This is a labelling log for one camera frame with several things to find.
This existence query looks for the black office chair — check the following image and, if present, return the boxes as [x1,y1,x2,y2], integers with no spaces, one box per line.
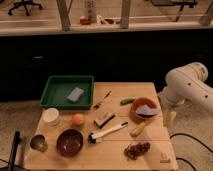
[8,0,43,16]

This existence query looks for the black stand pole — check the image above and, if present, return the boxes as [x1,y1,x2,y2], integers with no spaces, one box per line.
[8,131,21,171]

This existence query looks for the white handled black brush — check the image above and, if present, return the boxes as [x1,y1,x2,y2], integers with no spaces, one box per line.
[88,122,128,144]

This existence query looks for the pile of brown debris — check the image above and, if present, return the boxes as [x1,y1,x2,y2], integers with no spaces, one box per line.
[124,142,150,160]

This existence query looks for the grey sponge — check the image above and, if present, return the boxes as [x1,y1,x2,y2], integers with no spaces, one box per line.
[67,87,84,102]

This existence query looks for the black cable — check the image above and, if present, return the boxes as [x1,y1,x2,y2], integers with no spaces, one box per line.
[169,132,213,171]

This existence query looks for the dark brown bowl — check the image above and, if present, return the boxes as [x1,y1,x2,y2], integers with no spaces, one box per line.
[56,129,83,157]

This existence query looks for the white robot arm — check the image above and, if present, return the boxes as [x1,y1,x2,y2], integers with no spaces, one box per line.
[159,62,213,127]

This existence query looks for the orange bowl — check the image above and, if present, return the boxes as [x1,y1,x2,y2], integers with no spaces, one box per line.
[129,97,160,122]

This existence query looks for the metal cup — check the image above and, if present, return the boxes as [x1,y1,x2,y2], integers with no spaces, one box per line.
[30,134,48,152]

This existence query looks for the green pickle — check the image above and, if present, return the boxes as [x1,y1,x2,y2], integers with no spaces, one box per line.
[120,98,135,105]

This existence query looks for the red object on shelf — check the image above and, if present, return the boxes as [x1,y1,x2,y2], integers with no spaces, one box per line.
[79,16,91,25]

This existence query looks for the grey cloth in bowl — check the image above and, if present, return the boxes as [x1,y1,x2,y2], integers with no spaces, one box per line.
[136,105,160,116]

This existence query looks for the orange fruit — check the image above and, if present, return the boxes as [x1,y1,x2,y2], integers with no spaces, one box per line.
[71,113,84,126]

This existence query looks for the white cup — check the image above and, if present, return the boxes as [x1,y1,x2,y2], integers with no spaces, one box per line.
[42,108,59,126]

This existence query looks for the wooden block brush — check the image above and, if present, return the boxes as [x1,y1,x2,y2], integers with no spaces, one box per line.
[94,113,115,129]

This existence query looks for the green plastic tray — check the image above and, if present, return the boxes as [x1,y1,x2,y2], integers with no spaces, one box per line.
[40,75,94,110]

